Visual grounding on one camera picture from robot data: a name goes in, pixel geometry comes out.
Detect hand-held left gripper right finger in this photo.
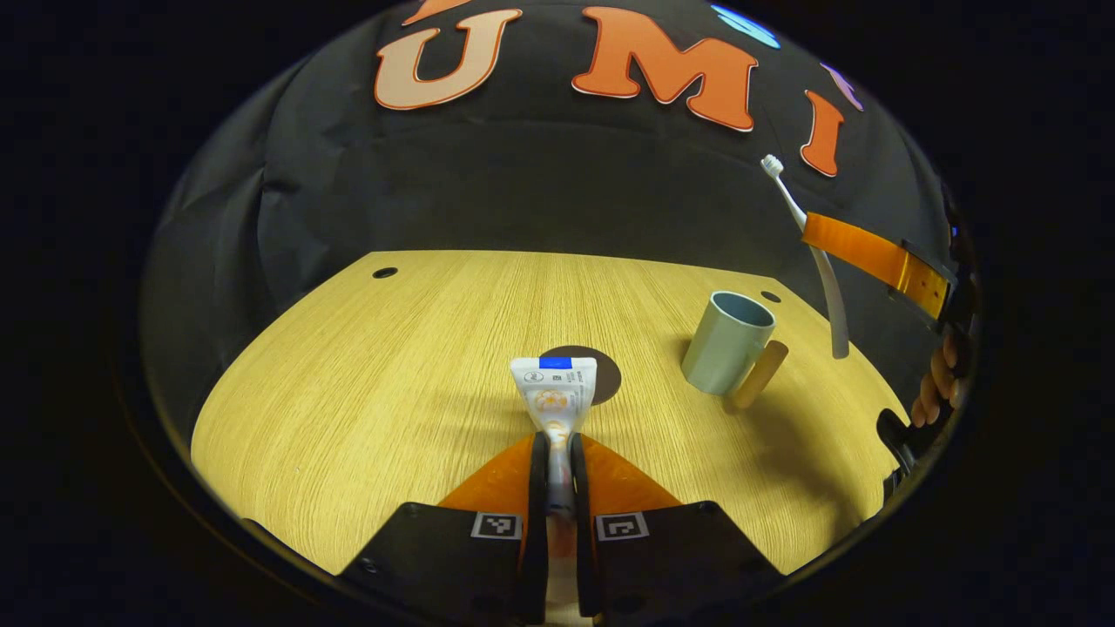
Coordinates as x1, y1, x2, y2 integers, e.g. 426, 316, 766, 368
570, 433, 785, 627

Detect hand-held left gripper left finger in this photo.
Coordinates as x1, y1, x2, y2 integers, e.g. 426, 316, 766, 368
338, 433, 551, 627

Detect white toothbrush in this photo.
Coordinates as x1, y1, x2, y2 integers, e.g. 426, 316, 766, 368
760, 154, 851, 361

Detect white toothpaste tube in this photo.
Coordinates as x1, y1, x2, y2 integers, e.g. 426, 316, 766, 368
510, 355, 599, 627

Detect dark round coaster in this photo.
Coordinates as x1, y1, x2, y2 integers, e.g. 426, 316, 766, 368
540, 346, 623, 407

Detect grey cup with wooden handle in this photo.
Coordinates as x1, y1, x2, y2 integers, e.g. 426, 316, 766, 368
681, 290, 790, 412

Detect black backdrop cloth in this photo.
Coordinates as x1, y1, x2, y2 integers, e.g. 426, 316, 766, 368
139, 0, 968, 454

